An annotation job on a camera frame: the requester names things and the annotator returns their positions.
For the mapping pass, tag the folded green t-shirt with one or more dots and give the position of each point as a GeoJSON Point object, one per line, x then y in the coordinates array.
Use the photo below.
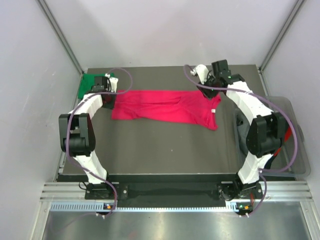
{"type": "Point", "coordinates": [87, 81]}

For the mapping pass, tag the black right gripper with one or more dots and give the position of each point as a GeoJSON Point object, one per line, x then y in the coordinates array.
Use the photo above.
{"type": "Point", "coordinates": [207, 93]}

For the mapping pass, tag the right aluminium corner post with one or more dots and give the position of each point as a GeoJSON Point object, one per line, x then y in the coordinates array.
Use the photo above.
{"type": "Point", "coordinates": [289, 20]}

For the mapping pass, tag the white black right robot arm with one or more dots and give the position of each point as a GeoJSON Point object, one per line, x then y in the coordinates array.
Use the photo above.
{"type": "Point", "coordinates": [266, 131]}

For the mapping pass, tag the left aluminium corner post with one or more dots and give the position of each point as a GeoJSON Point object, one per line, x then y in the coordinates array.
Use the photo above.
{"type": "Point", "coordinates": [43, 5]}

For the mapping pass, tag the grey slotted cable duct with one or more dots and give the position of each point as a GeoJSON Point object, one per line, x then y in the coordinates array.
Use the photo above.
{"type": "Point", "coordinates": [102, 207]}

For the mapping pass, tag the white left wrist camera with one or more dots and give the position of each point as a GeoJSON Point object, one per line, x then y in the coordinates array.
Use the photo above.
{"type": "Point", "coordinates": [112, 83]}

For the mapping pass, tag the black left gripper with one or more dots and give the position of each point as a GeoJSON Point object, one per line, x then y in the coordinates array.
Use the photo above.
{"type": "Point", "coordinates": [110, 105]}

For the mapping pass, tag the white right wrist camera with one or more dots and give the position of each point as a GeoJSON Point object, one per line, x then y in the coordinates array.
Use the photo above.
{"type": "Point", "coordinates": [200, 71]}

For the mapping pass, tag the pink t-shirt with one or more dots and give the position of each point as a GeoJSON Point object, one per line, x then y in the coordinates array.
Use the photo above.
{"type": "Point", "coordinates": [174, 106]}

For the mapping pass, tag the aluminium corner post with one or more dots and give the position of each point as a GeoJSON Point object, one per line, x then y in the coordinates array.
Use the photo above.
{"type": "Point", "coordinates": [289, 20]}
{"type": "Point", "coordinates": [43, 5]}

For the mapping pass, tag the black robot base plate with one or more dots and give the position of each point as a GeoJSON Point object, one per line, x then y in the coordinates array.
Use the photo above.
{"type": "Point", "coordinates": [174, 190]}

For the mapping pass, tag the aluminium front frame rail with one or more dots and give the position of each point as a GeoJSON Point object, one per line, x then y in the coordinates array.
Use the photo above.
{"type": "Point", "coordinates": [277, 191]}

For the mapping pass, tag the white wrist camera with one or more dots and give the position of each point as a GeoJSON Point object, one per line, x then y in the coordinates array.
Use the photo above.
{"type": "Point", "coordinates": [112, 83]}
{"type": "Point", "coordinates": [200, 71]}

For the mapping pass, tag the red t-shirt in bin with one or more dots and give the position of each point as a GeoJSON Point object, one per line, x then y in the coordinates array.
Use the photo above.
{"type": "Point", "coordinates": [287, 135]}

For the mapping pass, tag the clear plastic storage bin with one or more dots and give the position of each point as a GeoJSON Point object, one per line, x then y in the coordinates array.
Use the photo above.
{"type": "Point", "coordinates": [301, 166]}

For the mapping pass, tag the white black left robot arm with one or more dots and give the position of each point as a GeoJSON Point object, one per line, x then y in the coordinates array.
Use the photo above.
{"type": "Point", "coordinates": [77, 137]}

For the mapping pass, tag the grey t-shirt in bin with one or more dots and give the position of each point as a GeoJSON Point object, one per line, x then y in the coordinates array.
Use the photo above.
{"type": "Point", "coordinates": [242, 126]}

